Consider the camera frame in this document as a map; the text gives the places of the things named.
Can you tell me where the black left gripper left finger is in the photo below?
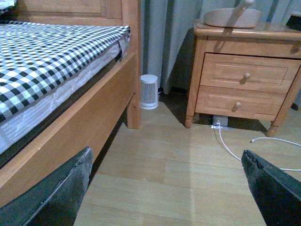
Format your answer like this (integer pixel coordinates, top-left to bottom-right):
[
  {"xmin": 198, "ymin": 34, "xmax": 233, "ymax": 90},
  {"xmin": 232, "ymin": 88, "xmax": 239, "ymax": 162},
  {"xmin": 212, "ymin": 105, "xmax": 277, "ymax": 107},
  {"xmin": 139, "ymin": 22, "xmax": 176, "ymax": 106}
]
[{"xmin": 0, "ymin": 147, "xmax": 93, "ymax": 226}]

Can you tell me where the white charging cable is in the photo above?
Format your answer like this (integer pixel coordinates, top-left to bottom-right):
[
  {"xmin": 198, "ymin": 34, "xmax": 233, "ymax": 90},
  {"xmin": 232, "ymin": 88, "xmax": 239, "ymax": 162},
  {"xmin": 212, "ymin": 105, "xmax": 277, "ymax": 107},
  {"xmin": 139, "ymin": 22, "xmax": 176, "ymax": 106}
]
[{"xmin": 215, "ymin": 120, "xmax": 301, "ymax": 172}]

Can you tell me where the wooden nightstand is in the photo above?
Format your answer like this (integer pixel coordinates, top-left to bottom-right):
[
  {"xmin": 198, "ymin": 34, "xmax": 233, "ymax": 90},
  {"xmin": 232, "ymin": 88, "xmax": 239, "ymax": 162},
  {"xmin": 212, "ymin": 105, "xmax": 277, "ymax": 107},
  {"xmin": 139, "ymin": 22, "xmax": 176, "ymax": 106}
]
[{"xmin": 185, "ymin": 19, "xmax": 301, "ymax": 137}]

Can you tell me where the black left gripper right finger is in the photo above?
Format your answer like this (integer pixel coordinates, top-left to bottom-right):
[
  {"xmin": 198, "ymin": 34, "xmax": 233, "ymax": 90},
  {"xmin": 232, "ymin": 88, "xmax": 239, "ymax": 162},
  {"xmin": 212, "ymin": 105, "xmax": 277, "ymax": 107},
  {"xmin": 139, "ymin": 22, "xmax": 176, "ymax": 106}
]
[{"xmin": 241, "ymin": 150, "xmax": 301, "ymax": 226}]

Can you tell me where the black object on nightstand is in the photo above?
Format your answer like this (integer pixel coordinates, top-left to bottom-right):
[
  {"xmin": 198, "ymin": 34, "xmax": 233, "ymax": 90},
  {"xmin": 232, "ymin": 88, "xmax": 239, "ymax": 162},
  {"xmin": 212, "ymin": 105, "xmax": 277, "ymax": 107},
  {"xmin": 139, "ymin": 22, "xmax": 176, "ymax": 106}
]
[{"xmin": 286, "ymin": 14, "xmax": 301, "ymax": 31}]

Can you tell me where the nightstand drawer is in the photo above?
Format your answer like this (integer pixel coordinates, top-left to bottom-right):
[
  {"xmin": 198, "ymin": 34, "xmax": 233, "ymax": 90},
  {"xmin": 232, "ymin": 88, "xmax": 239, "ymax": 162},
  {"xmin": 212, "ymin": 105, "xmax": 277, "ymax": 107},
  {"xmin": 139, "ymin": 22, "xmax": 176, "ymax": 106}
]
[
  {"xmin": 200, "ymin": 53, "xmax": 301, "ymax": 93},
  {"xmin": 195, "ymin": 86, "xmax": 285, "ymax": 121}
]

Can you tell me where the upper nightstand drawer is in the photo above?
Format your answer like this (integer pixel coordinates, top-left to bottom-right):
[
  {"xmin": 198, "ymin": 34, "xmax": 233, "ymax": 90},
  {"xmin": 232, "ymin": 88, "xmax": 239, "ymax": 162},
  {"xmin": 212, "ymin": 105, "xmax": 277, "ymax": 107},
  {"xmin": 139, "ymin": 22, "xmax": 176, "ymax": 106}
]
[{"xmin": 200, "ymin": 53, "xmax": 301, "ymax": 93}]

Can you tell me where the wooden bed frame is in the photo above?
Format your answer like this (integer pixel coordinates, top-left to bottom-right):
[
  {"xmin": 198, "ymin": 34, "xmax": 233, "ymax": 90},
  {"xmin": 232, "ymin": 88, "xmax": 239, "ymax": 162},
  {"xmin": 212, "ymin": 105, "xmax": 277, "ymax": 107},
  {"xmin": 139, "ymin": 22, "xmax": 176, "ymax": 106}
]
[{"xmin": 0, "ymin": 0, "xmax": 141, "ymax": 206}]

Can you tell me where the beige plastic dustpan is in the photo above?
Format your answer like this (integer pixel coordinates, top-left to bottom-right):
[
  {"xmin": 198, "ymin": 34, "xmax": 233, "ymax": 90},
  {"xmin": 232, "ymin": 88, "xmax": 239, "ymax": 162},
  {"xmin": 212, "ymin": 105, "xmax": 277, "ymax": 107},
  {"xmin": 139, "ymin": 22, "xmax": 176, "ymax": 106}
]
[{"xmin": 203, "ymin": 0, "xmax": 261, "ymax": 28}]

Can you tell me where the black white checkered bedsheet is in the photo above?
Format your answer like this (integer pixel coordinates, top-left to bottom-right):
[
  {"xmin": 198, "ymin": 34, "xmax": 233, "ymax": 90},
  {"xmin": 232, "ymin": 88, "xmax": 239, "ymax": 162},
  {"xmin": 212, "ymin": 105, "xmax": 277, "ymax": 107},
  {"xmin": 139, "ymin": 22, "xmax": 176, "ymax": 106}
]
[{"xmin": 0, "ymin": 20, "xmax": 130, "ymax": 121}]

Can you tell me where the white mattress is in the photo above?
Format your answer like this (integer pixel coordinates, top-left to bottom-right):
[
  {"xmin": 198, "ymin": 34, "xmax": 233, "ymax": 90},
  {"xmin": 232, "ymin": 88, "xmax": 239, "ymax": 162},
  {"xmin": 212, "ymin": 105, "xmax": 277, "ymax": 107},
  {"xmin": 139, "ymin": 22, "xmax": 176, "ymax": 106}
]
[{"xmin": 0, "ymin": 37, "xmax": 129, "ymax": 153}]

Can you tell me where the lower nightstand drawer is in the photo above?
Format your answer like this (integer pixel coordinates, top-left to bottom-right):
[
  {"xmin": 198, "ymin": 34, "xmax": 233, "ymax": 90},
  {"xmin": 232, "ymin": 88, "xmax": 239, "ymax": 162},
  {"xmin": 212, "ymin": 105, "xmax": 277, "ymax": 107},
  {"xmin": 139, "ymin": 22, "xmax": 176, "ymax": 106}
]
[{"xmin": 195, "ymin": 86, "xmax": 285, "ymax": 121}]

